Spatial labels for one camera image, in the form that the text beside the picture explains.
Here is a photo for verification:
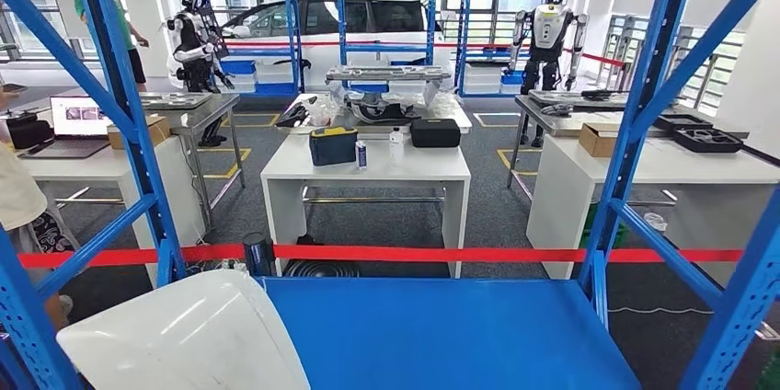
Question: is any white curved car part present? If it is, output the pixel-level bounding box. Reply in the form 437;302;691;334
55;270;312;390

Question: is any white desk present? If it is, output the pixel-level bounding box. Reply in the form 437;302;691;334
525;133;780;289
17;131;207;291
260;132;473;280

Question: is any black equipment case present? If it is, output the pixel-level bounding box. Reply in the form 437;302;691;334
6;111;56;151

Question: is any open laptop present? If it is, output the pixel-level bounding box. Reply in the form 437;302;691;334
19;94;115;161

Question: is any white black humanoid robot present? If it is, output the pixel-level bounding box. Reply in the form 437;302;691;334
509;0;591;149
166;0;235;148

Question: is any black car part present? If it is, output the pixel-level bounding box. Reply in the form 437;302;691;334
342;89;423;125

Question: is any black stanchion post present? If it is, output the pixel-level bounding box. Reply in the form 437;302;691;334
242;232;275;278

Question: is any person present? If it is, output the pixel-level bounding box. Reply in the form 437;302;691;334
0;86;82;330
74;0;151;94

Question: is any steel workbench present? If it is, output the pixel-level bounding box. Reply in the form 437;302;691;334
136;92;247;231
507;89;751;190

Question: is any clear plastic bottle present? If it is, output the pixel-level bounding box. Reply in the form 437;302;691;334
388;126;406;164

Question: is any grey metal car part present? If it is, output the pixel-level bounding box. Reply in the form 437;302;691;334
140;92;213;110
324;65;453;85
528;89;630;110

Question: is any red barrier belt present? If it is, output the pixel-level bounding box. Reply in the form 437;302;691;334
17;243;745;270
224;38;627;69

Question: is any white car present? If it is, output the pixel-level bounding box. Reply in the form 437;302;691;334
220;0;457;93

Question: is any blue yellow tool bag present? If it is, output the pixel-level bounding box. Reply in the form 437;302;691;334
308;126;360;167

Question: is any black hose coil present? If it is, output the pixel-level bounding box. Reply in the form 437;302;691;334
281;258;361;280

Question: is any metal railing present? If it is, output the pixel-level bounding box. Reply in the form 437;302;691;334
600;13;746;113

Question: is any black moulded tray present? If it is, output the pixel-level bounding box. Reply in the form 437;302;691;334
672;126;745;155
653;112;714;132

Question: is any cardboard box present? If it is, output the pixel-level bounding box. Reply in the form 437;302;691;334
579;122;624;159
107;114;172;152

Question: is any black carry case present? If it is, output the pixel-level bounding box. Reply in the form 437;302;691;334
409;118;462;150

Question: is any green plastic crate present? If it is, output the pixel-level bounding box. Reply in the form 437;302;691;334
577;201;630;250

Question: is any blue steel shelf rack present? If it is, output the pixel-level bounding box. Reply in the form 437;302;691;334
333;0;440;95
0;0;780;390
182;0;306;96
453;0;562;99

